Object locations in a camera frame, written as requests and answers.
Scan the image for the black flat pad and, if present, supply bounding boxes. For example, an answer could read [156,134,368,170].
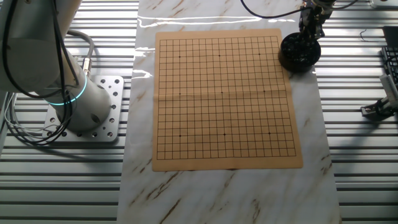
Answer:
[382,26,398,47]

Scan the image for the black keyboard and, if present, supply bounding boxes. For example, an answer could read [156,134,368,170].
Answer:
[381,46,398,86]

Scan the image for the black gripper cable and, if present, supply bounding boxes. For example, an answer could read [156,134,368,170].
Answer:
[239,0,307,19]

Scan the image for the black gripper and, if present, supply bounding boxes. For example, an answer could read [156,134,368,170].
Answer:
[298,7,325,41]

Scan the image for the white marble pattern mat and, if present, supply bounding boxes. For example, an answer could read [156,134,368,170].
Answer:
[116,0,343,224]

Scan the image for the wooden go board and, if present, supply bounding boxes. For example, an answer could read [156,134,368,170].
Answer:
[151,28,304,172]

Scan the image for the black bowl of Go stones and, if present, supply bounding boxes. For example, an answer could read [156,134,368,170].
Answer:
[277,32,322,74]

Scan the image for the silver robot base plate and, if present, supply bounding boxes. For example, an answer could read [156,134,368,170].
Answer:
[42,75,124,143]

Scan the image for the metal camera stand bracket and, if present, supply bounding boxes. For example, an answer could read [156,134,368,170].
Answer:
[360,98,398,121]

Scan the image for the white plastic object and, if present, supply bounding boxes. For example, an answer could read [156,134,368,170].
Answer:
[369,0,398,9]

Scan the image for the grey cable with metal connector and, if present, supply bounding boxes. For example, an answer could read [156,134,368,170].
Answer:
[66,29,96,78]

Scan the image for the black cable bundle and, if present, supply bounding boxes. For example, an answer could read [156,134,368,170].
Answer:
[0,0,80,146]

